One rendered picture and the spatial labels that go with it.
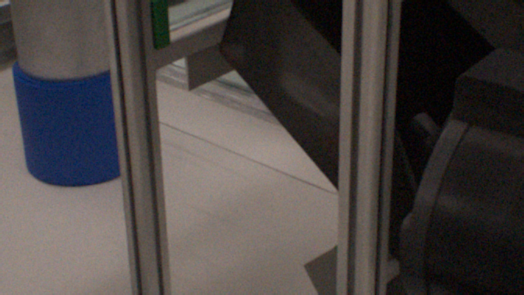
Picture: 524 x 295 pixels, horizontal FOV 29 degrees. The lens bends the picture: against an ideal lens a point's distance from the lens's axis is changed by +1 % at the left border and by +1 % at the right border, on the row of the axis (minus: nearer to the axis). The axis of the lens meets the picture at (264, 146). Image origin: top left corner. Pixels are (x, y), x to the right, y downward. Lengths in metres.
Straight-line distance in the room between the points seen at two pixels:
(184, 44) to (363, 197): 0.18
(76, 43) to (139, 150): 0.68
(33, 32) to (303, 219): 0.41
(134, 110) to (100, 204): 0.73
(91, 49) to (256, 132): 0.31
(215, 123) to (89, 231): 0.33
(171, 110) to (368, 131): 1.09
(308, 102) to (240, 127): 0.94
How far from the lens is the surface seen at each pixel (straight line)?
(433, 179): 0.23
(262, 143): 1.44
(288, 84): 0.56
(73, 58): 1.29
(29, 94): 1.33
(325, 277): 0.60
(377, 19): 0.45
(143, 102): 0.59
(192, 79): 0.65
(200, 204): 1.30
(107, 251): 1.22
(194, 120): 1.51
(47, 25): 1.28
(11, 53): 1.78
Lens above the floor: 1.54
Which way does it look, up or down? 28 degrees down
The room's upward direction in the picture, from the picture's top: 1 degrees counter-clockwise
